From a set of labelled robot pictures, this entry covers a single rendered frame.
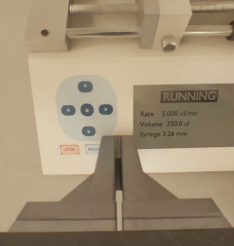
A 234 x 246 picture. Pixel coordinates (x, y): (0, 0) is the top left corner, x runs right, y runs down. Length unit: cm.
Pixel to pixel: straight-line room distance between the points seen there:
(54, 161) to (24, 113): 8
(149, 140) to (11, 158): 15
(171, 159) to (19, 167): 16
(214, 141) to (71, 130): 13
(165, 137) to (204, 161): 5
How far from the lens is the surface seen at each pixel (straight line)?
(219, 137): 18
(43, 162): 18
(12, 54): 29
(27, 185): 21
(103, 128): 15
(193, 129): 16
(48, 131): 16
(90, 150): 16
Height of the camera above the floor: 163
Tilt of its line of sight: 71 degrees down
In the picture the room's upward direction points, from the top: 2 degrees counter-clockwise
